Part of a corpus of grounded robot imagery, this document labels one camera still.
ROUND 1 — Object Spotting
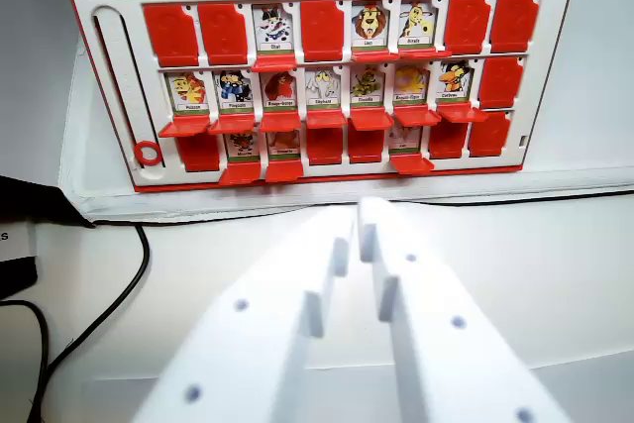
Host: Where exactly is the red card flap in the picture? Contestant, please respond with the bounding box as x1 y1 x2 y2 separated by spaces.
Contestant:
259 110 303 134

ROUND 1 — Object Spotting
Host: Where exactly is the black box with white label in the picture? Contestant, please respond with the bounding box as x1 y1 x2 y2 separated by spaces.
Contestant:
0 173 98 296

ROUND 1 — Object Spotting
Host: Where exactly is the black cable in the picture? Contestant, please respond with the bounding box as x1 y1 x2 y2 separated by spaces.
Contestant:
27 219 152 423
0 300 51 423

